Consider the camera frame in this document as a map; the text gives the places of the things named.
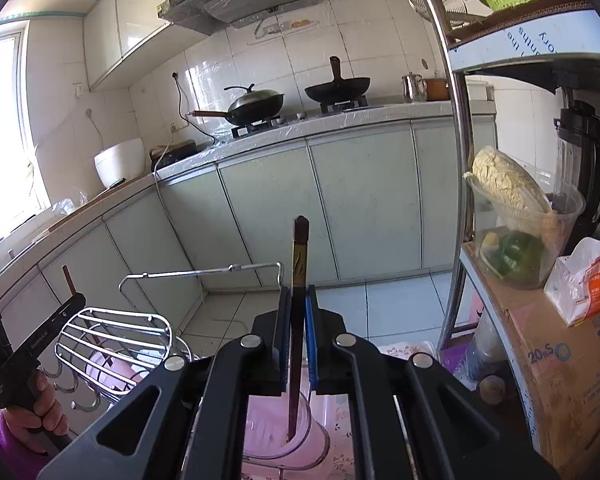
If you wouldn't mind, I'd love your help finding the person's left hand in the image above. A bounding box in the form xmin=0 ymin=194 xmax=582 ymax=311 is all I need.
xmin=2 ymin=372 xmax=69 ymax=454

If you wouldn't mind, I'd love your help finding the floral bear tablecloth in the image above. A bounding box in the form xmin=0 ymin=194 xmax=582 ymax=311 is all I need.
xmin=311 ymin=333 xmax=444 ymax=479

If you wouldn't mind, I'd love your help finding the cardboard box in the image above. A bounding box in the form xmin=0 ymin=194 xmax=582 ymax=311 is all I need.
xmin=460 ymin=242 xmax=600 ymax=479

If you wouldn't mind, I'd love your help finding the clear container with vegetables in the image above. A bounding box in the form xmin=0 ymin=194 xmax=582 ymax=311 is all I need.
xmin=464 ymin=145 xmax=584 ymax=289

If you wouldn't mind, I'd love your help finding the white rice cooker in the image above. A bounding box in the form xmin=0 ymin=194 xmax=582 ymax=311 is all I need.
xmin=94 ymin=138 xmax=146 ymax=188

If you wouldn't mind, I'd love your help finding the dark chopstick gold band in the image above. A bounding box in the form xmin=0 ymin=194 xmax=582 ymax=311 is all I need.
xmin=287 ymin=216 xmax=310 ymax=441

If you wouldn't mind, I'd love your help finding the pink plastic cup near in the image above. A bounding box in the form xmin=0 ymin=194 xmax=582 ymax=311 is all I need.
xmin=242 ymin=393 xmax=330 ymax=479

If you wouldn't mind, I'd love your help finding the gas stove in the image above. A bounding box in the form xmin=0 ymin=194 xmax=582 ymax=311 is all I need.
xmin=232 ymin=96 xmax=368 ymax=139

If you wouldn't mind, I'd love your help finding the white orange paper bag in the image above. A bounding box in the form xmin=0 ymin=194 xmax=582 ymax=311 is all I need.
xmin=544 ymin=237 xmax=600 ymax=326

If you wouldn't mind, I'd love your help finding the black induction cooker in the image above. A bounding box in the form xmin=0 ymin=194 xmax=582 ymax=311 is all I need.
xmin=149 ymin=140 xmax=198 ymax=171

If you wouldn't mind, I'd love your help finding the steel kettle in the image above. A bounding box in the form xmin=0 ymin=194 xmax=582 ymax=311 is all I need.
xmin=402 ymin=73 xmax=427 ymax=103

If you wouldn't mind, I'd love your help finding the black blender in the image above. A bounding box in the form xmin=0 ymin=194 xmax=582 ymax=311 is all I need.
xmin=554 ymin=100 xmax=600 ymax=255

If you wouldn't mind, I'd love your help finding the black wok with lid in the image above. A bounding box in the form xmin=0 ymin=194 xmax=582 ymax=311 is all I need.
xmin=188 ymin=84 xmax=284 ymax=127

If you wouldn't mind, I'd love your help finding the black frying pan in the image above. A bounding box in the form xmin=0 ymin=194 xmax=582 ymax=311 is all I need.
xmin=304 ymin=56 xmax=370 ymax=105

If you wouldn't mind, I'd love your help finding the chrome wire utensil rack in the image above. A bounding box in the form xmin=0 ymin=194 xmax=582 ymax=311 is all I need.
xmin=47 ymin=261 xmax=284 ymax=413

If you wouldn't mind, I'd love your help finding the pink plastic cup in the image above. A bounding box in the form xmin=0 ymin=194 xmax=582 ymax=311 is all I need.
xmin=242 ymin=393 xmax=330 ymax=479
xmin=85 ymin=351 xmax=149 ymax=393

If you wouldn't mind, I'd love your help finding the pink plastic cup far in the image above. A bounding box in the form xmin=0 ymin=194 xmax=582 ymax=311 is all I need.
xmin=85 ymin=351 xmax=149 ymax=393

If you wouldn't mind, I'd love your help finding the metal shelf rack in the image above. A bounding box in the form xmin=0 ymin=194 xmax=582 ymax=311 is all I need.
xmin=404 ymin=0 xmax=600 ymax=356

